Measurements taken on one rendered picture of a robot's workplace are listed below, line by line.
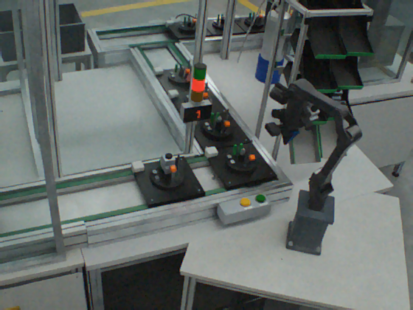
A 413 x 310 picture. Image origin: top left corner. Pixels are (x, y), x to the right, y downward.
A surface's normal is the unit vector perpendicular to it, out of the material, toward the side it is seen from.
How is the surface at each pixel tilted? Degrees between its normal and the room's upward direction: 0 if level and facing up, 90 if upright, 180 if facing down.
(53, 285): 90
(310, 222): 90
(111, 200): 0
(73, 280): 90
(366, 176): 0
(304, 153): 45
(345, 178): 0
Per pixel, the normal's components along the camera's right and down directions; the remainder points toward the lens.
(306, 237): -0.22, 0.59
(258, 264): 0.11, -0.77
